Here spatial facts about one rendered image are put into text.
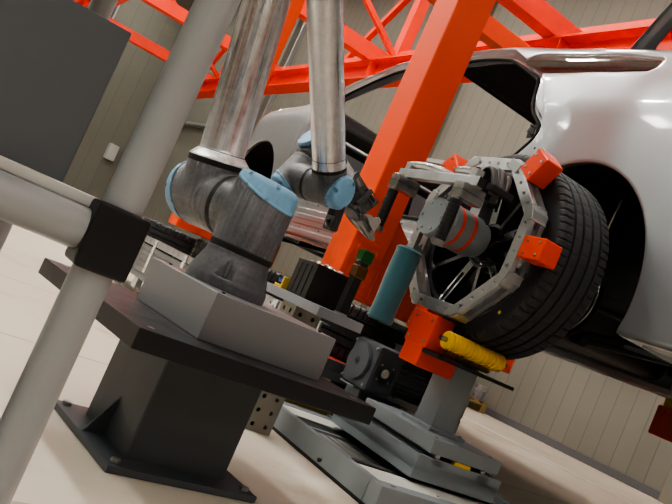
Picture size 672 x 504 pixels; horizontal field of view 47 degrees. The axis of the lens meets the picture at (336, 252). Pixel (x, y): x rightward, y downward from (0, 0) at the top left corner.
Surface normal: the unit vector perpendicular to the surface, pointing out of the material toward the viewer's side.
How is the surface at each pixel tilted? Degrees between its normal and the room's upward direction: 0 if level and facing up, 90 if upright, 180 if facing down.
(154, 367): 90
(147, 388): 90
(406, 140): 90
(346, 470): 90
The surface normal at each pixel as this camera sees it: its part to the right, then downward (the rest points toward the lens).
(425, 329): -0.78, -0.38
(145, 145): 0.09, -0.03
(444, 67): 0.47, 0.15
